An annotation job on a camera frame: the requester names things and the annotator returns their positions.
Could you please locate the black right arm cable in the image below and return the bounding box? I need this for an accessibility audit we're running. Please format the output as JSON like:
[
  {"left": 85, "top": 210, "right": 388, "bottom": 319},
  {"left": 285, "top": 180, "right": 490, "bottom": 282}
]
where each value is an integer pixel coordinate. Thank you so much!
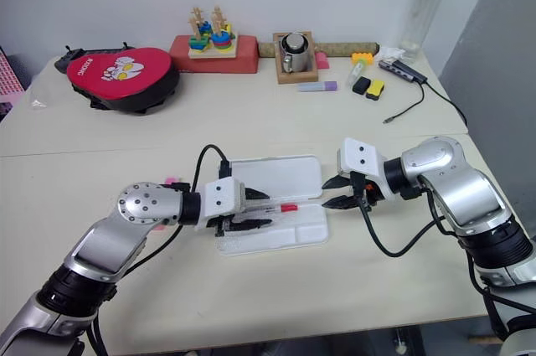
[{"left": 358, "top": 188, "right": 458, "bottom": 259}]

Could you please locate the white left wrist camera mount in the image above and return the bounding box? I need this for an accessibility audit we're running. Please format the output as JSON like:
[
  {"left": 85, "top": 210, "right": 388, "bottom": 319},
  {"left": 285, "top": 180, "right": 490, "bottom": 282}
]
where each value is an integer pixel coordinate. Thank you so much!
[{"left": 194, "top": 177, "right": 246, "bottom": 233}]

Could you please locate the white crumpled tissue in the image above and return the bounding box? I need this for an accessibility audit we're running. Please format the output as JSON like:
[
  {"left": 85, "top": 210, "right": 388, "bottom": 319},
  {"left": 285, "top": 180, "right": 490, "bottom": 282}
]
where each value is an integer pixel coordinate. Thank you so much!
[{"left": 376, "top": 46, "right": 407, "bottom": 62}]

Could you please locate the red capped marker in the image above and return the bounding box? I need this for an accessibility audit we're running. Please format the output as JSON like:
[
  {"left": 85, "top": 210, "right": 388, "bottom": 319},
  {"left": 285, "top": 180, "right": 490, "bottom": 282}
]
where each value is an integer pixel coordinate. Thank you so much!
[{"left": 250, "top": 202, "right": 300, "bottom": 214}]

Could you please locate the red rectangular block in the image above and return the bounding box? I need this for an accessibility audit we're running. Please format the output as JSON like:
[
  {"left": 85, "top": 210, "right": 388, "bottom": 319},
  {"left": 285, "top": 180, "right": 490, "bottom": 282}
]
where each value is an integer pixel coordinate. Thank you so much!
[{"left": 168, "top": 34, "right": 260, "bottom": 75}]

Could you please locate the black table edge cable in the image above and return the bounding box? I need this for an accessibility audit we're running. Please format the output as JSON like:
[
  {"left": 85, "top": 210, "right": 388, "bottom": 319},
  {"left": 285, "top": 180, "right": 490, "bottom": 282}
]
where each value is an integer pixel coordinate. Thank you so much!
[{"left": 423, "top": 80, "right": 470, "bottom": 127}]

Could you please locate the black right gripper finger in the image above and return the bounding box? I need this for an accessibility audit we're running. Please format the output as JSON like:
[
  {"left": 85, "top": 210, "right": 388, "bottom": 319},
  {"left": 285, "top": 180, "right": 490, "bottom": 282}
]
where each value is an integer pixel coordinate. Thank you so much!
[
  {"left": 321, "top": 195, "right": 357, "bottom": 211},
  {"left": 321, "top": 174, "right": 353, "bottom": 191}
]

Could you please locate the wooden colourful stacking toy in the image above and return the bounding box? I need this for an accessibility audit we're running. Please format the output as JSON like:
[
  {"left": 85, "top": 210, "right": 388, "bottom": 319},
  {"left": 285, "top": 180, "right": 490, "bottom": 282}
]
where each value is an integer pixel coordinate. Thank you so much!
[{"left": 186, "top": 4, "right": 240, "bottom": 60}]

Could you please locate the pink plastic crate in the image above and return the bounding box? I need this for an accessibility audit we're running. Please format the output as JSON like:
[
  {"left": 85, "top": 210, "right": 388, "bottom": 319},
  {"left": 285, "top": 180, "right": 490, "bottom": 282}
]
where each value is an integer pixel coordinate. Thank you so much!
[{"left": 0, "top": 44, "right": 27, "bottom": 106}]

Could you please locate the stainless steel mug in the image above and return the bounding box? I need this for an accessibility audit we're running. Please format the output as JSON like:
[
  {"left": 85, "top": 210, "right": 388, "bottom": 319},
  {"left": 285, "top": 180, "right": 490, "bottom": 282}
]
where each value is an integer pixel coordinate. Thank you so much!
[{"left": 279, "top": 33, "right": 312, "bottom": 74}]

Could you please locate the wooden square tray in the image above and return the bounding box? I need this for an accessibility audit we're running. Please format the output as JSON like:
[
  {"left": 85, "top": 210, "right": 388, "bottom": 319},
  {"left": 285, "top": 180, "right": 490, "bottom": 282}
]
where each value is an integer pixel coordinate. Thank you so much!
[{"left": 272, "top": 30, "right": 319, "bottom": 85}]

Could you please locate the red cartoon print bag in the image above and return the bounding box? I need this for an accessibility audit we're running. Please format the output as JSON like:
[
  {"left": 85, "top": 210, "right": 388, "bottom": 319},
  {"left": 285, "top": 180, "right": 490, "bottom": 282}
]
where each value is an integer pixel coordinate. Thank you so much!
[{"left": 65, "top": 46, "right": 182, "bottom": 116}]

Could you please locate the black usb hub cable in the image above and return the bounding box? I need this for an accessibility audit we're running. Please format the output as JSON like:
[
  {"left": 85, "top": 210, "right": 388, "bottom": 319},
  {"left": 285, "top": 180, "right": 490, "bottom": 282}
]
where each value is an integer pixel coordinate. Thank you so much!
[{"left": 382, "top": 79, "right": 427, "bottom": 126}]

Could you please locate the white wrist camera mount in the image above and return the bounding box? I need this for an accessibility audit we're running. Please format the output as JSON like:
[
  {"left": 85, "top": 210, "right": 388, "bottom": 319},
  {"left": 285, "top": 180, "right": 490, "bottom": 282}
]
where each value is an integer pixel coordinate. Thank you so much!
[
  {"left": 194, "top": 177, "right": 246, "bottom": 233},
  {"left": 336, "top": 137, "right": 395, "bottom": 200}
]

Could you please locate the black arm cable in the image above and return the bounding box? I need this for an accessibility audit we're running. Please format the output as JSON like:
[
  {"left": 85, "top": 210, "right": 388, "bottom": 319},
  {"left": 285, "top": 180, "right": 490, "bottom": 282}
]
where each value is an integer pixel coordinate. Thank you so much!
[
  {"left": 358, "top": 188, "right": 458, "bottom": 259},
  {"left": 112, "top": 144, "right": 233, "bottom": 286}
]

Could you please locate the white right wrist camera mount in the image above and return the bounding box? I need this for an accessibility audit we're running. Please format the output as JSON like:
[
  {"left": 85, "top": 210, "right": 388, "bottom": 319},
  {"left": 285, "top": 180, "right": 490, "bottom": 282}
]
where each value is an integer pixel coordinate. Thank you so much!
[{"left": 336, "top": 137, "right": 395, "bottom": 200}]

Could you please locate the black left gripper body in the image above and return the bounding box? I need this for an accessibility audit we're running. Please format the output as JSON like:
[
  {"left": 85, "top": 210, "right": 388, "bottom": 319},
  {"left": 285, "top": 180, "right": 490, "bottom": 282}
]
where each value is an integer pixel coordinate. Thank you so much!
[{"left": 214, "top": 214, "right": 236, "bottom": 239}]

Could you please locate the clear bottle green lid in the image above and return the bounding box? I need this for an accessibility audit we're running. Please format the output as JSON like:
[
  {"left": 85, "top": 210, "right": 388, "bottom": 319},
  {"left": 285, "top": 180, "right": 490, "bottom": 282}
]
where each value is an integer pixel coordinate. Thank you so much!
[{"left": 399, "top": 0, "right": 456, "bottom": 62}]

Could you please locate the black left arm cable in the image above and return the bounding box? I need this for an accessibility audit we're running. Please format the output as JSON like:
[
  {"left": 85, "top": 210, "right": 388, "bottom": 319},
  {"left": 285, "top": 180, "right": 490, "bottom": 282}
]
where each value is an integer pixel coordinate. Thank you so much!
[{"left": 112, "top": 144, "right": 233, "bottom": 286}]

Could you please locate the green capped clear tube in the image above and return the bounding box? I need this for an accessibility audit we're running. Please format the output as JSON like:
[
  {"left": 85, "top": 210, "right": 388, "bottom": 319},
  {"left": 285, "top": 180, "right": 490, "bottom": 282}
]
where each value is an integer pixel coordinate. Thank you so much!
[{"left": 346, "top": 58, "right": 372, "bottom": 89}]

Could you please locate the purple capped glue stick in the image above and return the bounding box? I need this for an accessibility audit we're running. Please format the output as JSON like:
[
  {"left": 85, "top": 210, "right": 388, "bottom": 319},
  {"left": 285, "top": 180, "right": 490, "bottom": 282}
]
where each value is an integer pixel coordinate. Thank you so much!
[{"left": 296, "top": 80, "right": 339, "bottom": 93}]

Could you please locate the yellow toy brick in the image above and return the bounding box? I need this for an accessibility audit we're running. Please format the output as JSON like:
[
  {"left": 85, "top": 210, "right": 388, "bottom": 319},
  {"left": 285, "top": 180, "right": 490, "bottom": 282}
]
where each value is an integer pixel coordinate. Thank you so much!
[{"left": 350, "top": 51, "right": 379, "bottom": 66}]

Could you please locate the white plastic pencil case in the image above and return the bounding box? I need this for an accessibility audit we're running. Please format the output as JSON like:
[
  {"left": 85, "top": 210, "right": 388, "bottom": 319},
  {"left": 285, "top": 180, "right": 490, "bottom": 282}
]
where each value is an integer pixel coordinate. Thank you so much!
[{"left": 217, "top": 154, "right": 332, "bottom": 257}]

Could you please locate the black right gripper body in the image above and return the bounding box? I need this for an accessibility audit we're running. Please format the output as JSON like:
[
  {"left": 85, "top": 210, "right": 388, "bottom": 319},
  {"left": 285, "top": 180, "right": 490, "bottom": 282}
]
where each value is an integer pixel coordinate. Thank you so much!
[{"left": 349, "top": 171, "right": 381, "bottom": 209}]

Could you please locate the yellow black whiteboard eraser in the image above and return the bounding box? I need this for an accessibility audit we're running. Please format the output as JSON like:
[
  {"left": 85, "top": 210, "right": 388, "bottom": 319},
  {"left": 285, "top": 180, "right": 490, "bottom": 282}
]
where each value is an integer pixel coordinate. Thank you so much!
[{"left": 364, "top": 79, "right": 387, "bottom": 101}]

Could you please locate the grey usb hub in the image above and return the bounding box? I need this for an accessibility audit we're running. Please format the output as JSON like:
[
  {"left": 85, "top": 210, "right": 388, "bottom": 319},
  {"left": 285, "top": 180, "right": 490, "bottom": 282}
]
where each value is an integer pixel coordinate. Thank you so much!
[{"left": 378, "top": 58, "right": 430, "bottom": 84}]

